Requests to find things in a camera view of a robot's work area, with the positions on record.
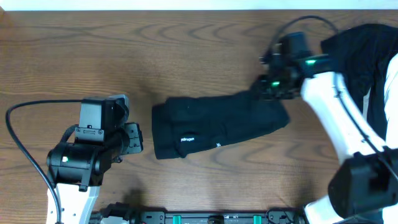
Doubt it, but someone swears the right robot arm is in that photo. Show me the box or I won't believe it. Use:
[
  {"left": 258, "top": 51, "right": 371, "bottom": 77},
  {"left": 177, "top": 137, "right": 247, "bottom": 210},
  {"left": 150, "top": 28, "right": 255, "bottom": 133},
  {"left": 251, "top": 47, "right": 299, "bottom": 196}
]
[{"left": 259, "top": 32, "right": 397, "bottom": 223}]

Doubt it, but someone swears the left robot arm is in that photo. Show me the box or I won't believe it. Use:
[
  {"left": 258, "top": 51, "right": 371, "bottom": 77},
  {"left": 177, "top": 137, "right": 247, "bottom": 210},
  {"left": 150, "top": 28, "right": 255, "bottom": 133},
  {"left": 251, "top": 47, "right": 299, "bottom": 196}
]
[{"left": 47, "top": 123, "right": 144, "bottom": 223}]

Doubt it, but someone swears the dark clothes pile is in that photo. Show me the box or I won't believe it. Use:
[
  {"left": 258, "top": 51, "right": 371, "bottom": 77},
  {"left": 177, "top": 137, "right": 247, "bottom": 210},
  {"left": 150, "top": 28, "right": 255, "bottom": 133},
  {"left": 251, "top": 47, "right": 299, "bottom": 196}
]
[{"left": 321, "top": 24, "right": 397, "bottom": 140}]

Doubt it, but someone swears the black aluminium mounting rail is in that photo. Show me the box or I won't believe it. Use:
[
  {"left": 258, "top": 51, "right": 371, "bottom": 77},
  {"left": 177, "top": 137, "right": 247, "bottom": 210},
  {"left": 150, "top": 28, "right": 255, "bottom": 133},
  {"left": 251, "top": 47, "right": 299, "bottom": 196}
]
[{"left": 90, "top": 210, "right": 305, "bottom": 224}]

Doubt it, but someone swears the dark teal t-shirt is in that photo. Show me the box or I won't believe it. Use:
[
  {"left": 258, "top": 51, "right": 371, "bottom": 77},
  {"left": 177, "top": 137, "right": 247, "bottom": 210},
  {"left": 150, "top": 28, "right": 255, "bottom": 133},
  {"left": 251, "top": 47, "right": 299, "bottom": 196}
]
[{"left": 152, "top": 88, "right": 290, "bottom": 160}]

